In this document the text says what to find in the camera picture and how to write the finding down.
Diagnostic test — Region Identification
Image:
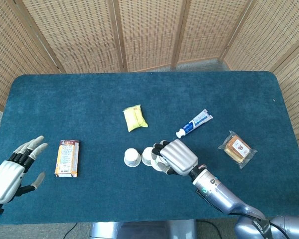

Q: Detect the grey robot base body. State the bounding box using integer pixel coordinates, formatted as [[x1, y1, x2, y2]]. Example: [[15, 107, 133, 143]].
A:
[[89, 219, 197, 239]]

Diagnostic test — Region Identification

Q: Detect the blue white toothpaste tube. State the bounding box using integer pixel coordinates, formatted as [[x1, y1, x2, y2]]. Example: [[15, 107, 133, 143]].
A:
[[175, 109, 213, 139]]

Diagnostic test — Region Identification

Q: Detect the woven bamboo screen panel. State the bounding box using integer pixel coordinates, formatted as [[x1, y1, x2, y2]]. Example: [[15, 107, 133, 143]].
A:
[[0, 0, 63, 113], [112, 0, 190, 73], [220, 0, 299, 73], [270, 37, 299, 172], [170, 0, 255, 68], [14, 0, 127, 74]]

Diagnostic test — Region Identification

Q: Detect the yellow snack packet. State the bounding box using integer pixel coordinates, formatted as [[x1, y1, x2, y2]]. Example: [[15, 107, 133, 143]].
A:
[[122, 104, 149, 132]]

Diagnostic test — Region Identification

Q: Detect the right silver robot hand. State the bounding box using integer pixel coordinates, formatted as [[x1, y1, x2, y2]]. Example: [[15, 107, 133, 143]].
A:
[[151, 139, 199, 177]]

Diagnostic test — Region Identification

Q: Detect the orange white carton box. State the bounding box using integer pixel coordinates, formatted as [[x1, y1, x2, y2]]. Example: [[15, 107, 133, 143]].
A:
[[54, 139, 80, 178]]

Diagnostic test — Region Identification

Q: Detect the clear wrapped cake pack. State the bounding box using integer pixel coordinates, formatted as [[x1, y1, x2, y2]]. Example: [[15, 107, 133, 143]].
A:
[[217, 130, 258, 169]]

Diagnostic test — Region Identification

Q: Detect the black floor cable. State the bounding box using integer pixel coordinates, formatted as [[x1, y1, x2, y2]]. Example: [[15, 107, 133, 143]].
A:
[[63, 222, 78, 239], [196, 220, 223, 239]]

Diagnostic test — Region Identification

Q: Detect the blue felt table cover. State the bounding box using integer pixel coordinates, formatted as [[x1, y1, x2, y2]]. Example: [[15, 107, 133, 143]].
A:
[[0, 71, 299, 226]]

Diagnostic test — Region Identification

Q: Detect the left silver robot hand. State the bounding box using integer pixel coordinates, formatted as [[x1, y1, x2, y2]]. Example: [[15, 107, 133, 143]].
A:
[[0, 135, 49, 205]]

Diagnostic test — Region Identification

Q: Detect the white floral paper cup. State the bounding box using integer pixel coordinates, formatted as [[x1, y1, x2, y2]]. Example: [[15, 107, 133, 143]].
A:
[[150, 154, 170, 172], [124, 148, 142, 168], [141, 146, 155, 167]]

